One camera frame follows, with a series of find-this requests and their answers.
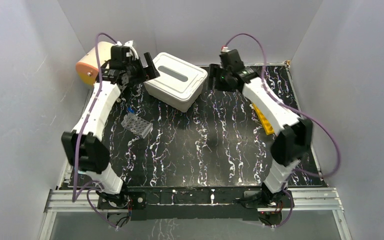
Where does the beige plastic bin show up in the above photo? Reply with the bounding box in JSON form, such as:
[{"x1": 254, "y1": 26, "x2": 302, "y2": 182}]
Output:
[{"x1": 144, "y1": 78, "x2": 204, "y2": 113}]

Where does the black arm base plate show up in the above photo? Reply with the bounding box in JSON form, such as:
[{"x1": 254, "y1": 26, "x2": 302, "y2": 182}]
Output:
[{"x1": 98, "y1": 186, "x2": 295, "y2": 224}]

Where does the yellow test tube rack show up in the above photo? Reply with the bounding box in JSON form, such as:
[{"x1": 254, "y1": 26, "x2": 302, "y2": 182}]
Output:
[{"x1": 252, "y1": 103, "x2": 275, "y2": 135}]

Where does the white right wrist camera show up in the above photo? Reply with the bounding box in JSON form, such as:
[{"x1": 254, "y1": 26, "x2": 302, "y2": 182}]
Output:
[{"x1": 220, "y1": 46, "x2": 230, "y2": 54}]

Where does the white bin lid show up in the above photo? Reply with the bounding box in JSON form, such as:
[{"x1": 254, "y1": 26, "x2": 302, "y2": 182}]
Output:
[{"x1": 144, "y1": 52, "x2": 209, "y2": 100}]

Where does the beige cylindrical centrifuge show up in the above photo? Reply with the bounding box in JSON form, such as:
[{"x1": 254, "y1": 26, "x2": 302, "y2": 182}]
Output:
[{"x1": 75, "y1": 41, "x2": 114, "y2": 86}]

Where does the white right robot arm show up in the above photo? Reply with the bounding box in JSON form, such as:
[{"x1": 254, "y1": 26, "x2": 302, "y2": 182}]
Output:
[{"x1": 208, "y1": 46, "x2": 313, "y2": 207}]

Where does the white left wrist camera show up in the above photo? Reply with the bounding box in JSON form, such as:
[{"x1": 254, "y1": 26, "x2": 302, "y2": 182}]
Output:
[{"x1": 116, "y1": 40, "x2": 139, "y2": 59}]

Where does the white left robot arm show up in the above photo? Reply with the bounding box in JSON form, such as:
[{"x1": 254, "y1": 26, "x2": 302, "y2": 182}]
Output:
[{"x1": 61, "y1": 40, "x2": 160, "y2": 208}]

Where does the blue capped tube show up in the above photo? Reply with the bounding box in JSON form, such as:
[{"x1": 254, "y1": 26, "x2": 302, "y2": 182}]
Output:
[{"x1": 127, "y1": 107, "x2": 136, "y2": 115}]

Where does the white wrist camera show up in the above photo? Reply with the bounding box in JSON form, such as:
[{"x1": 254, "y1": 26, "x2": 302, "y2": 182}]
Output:
[
  {"x1": 220, "y1": 46, "x2": 230, "y2": 54},
  {"x1": 116, "y1": 40, "x2": 139, "y2": 59}
]

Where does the aluminium frame rail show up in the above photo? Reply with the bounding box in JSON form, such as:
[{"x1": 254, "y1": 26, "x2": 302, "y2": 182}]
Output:
[{"x1": 44, "y1": 187, "x2": 344, "y2": 213}]

